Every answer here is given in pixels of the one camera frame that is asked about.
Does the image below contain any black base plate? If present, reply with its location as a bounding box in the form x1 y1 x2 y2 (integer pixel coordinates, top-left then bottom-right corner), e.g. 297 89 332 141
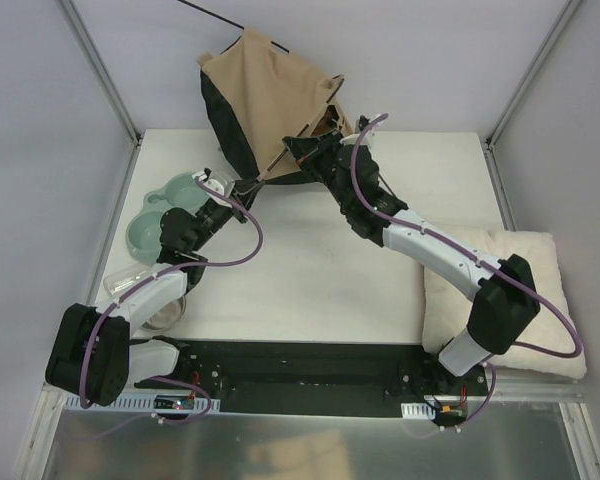
163 339 488 418

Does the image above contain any green double pet bowl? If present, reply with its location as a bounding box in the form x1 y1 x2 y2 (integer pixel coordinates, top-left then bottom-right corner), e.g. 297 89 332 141
126 172 216 264

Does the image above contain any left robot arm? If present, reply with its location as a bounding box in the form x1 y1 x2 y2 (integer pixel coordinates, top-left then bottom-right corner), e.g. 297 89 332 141
45 169 264 409

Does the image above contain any beige fabric pet tent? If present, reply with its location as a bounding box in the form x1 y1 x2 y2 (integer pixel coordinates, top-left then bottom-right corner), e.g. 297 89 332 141
197 29 353 202

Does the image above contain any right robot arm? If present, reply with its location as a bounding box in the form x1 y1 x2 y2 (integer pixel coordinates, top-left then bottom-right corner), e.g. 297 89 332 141
283 131 540 395

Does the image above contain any clear plastic cup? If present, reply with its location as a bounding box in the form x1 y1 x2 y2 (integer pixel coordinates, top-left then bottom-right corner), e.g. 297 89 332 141
102 263 149 298

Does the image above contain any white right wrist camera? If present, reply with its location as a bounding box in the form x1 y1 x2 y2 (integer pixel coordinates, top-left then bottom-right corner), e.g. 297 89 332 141
340 113 388 150

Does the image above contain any steel pet bowl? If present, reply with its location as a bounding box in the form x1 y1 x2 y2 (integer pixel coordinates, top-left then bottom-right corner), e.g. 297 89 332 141
141 297 186 333

